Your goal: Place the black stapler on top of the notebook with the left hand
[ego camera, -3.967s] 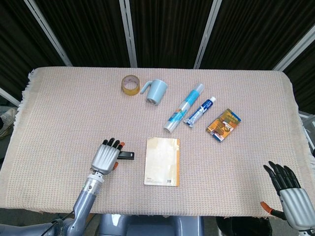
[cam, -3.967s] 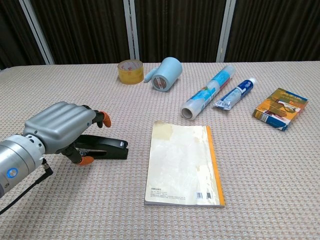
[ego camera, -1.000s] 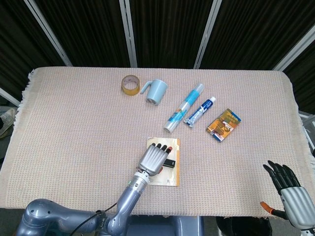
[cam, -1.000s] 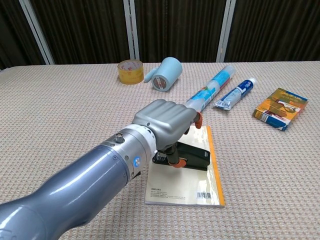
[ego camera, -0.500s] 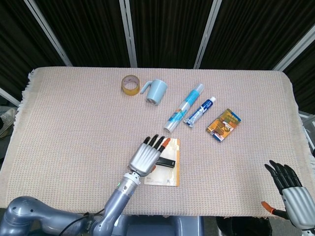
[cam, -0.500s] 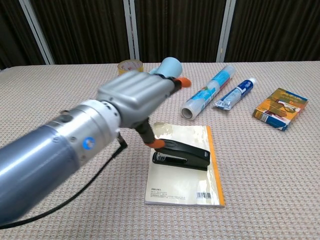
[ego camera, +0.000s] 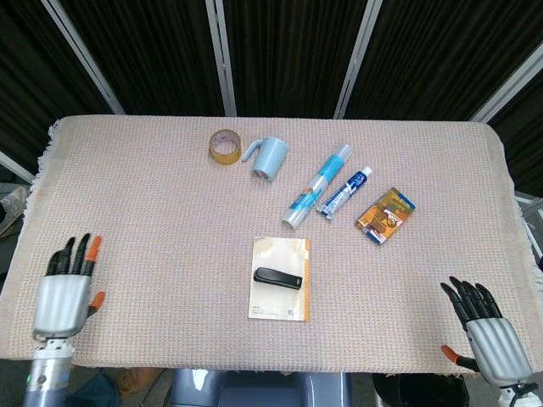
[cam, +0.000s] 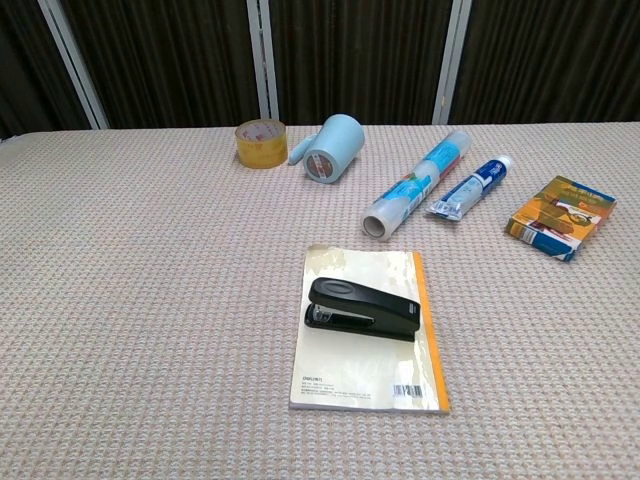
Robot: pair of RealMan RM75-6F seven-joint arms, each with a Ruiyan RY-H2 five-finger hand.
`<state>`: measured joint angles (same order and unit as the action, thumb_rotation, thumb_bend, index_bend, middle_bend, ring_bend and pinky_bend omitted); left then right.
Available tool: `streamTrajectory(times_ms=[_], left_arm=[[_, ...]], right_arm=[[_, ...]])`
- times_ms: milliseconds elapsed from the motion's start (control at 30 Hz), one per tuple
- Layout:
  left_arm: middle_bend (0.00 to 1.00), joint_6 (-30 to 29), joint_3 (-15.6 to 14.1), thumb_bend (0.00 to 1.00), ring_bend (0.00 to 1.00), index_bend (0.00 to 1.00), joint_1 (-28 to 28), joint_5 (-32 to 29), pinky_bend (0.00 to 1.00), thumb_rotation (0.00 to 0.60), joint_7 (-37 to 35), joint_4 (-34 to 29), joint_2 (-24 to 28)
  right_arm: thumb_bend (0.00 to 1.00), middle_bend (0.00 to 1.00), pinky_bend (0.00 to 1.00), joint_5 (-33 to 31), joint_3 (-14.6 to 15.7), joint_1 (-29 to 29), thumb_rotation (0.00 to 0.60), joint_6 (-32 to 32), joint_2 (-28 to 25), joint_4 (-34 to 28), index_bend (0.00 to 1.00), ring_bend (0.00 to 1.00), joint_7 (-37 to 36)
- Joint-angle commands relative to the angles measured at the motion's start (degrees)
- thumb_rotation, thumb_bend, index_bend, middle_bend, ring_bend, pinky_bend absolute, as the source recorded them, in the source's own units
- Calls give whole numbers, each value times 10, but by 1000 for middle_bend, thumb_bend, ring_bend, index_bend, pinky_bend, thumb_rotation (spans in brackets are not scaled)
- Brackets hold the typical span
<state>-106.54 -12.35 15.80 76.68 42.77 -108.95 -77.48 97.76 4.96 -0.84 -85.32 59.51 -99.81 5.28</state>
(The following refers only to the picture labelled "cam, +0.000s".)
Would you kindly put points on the blue white toothpaste tube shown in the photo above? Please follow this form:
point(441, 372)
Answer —
point(472, 187)

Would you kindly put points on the grey metal partition post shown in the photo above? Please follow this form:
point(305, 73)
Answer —
point(75, 60)
point(452, 60)
point(264, 60)

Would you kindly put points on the dark brown curtain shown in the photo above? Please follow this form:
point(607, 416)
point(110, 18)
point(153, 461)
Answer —
point(360, 55)

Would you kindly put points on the woven beige tablecloth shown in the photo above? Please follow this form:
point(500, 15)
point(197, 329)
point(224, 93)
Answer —
point(125, 375)

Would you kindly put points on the orange blue cardboard box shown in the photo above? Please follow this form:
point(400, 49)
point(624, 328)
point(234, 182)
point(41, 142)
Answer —
point(562, 217)

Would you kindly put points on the white notebook with orange spine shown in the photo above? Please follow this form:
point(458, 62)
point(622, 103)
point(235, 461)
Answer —
point(360, 370)

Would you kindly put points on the black stapler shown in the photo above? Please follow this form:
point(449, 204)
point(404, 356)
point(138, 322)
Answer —
point(365, 307)

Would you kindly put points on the clear yellowish packing tape roll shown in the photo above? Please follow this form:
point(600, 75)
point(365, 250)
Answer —
point(261, 145)

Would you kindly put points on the plastic wrap roll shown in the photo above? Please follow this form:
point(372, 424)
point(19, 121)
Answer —
point(417, 185)

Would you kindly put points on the light blue lint roller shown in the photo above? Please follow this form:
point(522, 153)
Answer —
point(332, 147)

